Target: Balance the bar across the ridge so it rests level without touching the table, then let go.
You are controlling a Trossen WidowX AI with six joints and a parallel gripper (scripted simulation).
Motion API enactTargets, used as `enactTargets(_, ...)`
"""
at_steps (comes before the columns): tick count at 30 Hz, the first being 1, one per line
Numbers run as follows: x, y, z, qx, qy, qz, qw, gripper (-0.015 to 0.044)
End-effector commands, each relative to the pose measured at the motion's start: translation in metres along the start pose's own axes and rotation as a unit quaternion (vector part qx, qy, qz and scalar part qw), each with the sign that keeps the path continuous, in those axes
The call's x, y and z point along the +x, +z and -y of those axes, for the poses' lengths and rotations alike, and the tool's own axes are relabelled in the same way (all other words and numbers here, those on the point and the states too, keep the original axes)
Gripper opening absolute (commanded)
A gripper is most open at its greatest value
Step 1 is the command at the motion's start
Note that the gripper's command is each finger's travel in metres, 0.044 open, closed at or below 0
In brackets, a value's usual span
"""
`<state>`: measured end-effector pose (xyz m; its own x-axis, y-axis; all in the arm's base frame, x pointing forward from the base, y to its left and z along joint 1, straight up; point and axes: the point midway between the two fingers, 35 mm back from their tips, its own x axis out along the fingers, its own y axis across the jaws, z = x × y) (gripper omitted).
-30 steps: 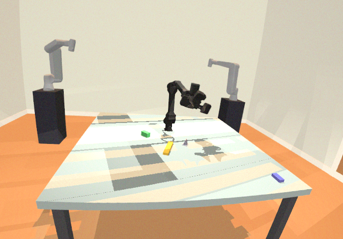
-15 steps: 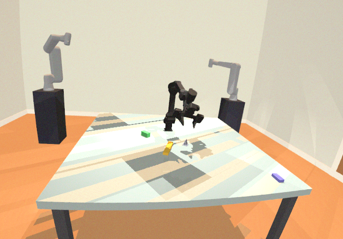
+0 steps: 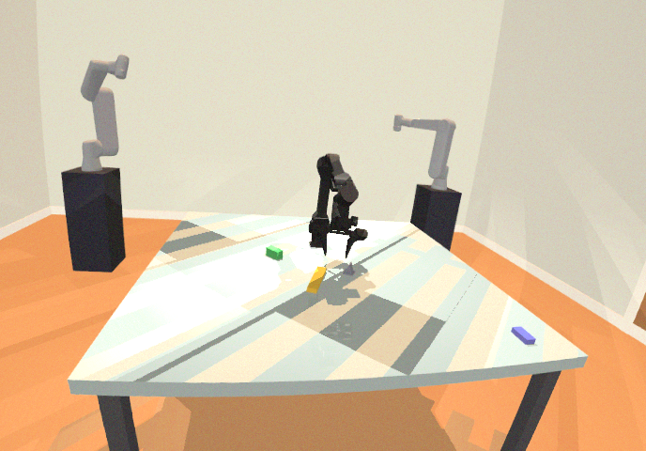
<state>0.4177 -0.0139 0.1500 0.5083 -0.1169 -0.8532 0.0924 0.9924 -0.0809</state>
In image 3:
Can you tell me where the yellow bar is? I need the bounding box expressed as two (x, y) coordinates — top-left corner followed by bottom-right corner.
(306, 267), (327, 294)

